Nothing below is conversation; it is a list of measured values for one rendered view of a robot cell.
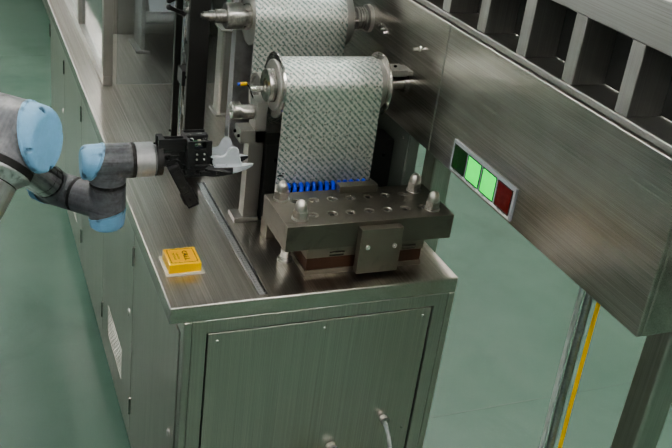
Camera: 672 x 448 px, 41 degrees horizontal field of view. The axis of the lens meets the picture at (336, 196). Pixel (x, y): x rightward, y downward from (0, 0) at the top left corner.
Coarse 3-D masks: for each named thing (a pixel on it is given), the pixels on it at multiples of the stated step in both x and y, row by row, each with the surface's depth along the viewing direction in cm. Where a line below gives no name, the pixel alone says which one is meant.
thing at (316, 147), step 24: (288, 120) 200; (312, 120) 202; (336, 120) 204; (360, 120) 207; (288, 144) 202; (312, 144) 205; (336, 144) 207; (360, 144) 210; (288, 168) 205; (312, 168) 208; (336, 168) 210; (360, 168) 213
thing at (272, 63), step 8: (272, 64) 200; (280, 72) 196; (384, 72) 206; (280, 80) 196; (384, 80) 206; (280, 88) 196; (384, 88) 206; (280, 96) 197; (384, 96) 207; (272, 104) 202
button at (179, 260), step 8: (176, 248) 196; (184, 248) 196; (192, 248) 197; (168, 256) 193; (176, 256) 193; (184, 256) 193; (192, 256) 194; (168, 264) 190; (176, 264) 190; (184, 264) 191; (192, 264) 192; (200, 264) 192; (168, 272) 191; (176, 272) 191; (184, 272) 192
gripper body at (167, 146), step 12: (192, 132) 195; (204, 132) 196; (156, 144) 191; (168, 144) 190; (180, 144) 191; (192, 144) 190; (204, 144) 192; (168, 156) 193; (180, 156) 192; (192, 156) 191; (204, 156) 193; (192, 168) 192; (204, 168) 193
